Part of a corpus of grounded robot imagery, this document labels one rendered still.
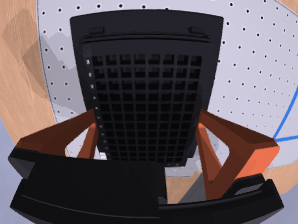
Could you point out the black well plate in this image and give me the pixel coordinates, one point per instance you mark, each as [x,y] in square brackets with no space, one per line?
[145,61]

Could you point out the black raised platform stand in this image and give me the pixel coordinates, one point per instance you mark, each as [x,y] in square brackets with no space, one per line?
[146,21]

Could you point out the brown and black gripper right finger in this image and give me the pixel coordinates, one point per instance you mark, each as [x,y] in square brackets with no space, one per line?
[250,153]

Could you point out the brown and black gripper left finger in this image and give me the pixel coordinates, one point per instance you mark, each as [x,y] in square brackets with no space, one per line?
[54,139]

